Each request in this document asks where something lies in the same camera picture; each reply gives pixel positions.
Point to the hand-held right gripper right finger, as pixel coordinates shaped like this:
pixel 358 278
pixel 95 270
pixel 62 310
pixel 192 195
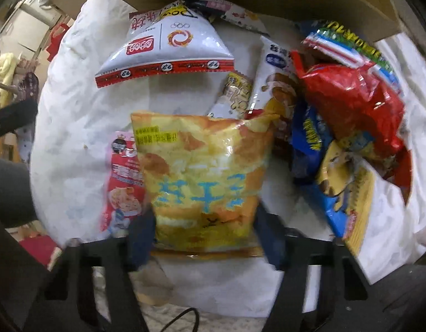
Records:
pixel 268 240

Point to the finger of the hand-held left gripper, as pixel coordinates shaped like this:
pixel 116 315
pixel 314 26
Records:
pixel 12 119

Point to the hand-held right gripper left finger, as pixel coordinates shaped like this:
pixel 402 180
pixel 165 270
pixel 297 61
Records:
pixel 142 235

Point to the pink snack packet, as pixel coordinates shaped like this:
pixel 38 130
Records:
pixel 121 186

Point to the yellow chip bag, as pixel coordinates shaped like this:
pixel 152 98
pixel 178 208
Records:
pixel 199 179

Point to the blue yellow cookie bag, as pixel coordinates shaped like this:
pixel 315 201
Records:
pixel 337 186

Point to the blue snack packet yellow print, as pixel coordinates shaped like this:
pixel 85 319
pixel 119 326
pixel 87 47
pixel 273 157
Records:
pixel 308 135

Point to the beige patterned snack packet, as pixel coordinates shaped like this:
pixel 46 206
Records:
pixel 235 93

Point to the red foil snack bag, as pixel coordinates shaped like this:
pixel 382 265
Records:
pixel 351 100

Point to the white snack bag red trim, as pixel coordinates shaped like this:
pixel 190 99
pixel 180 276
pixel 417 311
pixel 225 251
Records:
pixel 171 41

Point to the red striped snack packet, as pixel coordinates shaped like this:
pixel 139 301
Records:
pixel 354 41

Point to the yellow cloth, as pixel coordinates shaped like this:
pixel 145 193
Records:
pixel 7 69

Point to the white quilted bed sheet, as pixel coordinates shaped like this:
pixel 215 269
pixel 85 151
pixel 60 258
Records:
pixel 71 117

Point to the red tote bag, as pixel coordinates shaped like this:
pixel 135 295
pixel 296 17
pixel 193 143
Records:
pixel 55 39

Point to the white cabinet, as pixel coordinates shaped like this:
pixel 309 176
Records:
pixel 26 24

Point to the red cloth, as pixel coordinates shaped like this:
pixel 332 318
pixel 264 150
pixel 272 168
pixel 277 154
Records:
pixel 36 249

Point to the white packet brown cartoon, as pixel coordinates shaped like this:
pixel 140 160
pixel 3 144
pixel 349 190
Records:
pixel 273 72

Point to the white and navy snack packet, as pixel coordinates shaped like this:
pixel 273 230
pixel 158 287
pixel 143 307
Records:
pixel 233 15

